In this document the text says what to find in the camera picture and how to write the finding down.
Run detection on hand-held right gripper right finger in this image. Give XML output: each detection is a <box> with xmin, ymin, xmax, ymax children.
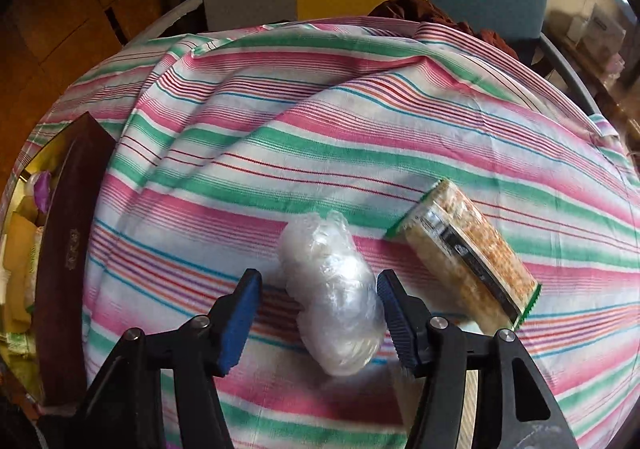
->
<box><xmin>375</xmin><ymin>270</ymin><xmax>576</xmax><ymax>449</ymax></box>

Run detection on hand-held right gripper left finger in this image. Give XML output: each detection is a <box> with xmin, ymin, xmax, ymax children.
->
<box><xmin>75</xmin><ymin>269</ymin><xmax>264</xmax><ymax>449</ymax></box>

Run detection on clear plastic bundle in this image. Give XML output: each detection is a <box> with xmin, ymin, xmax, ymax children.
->
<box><xmin>277</xmin><ymin>210</ymin><xmax>387</xmax><ymax>378</ymax></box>

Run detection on maroon gift box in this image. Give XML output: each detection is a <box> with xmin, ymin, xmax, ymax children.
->
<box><xmin>0</xmin><ymin>111</ymin><xmax>119</xmax><ymax>411</ymax></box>

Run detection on striped bed sheet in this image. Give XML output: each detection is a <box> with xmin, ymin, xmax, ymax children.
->
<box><xmin>14</xmin><ymin>16</ymin><xmax>640</xmax><ymax>449</ymax></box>

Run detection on small yellow sponge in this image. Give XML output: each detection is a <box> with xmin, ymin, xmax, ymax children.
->
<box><xmin>10</xmin><ymin>211</ymin><xmax>44</xmax><ymax>310</ymax></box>

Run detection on purple snack packet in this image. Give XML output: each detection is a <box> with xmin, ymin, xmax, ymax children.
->
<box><xmin>32</xmin><ymin>171</ymin><xmax>54</xmax><ymax>212</ymax></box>

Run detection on brown cloth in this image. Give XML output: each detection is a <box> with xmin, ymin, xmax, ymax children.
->
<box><xmin>369</xmin><ymin>0</ymin><xmax>522</xmax><ymax>66</ymax></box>

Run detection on small white box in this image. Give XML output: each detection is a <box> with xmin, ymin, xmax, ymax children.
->
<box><xmin>567</xmin><ymin>16</ymin><xmax>589</xmax><ymax>43</ymax></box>

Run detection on wooden cabinet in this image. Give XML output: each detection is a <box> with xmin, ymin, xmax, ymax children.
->
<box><xmin>0</xmin><ymin>0</ymin><xmax>177</xmax><ymax>180</ymax></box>

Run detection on white printed carton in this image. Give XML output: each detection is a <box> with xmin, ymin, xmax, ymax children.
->
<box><xmin>584</xmin><ymin>3</ymin><xmax>627</xmax><ymax>56</ymax></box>

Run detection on grey metal rail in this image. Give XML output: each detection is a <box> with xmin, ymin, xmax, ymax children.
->
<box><xmin>537</xmin><ymin>33</ymin><xmax>609</xmax><ymax>118</ymax></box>
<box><xmin>119</xmin><ymin>0</ymin><xmax>204</xmax><ymax>48</ymax></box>

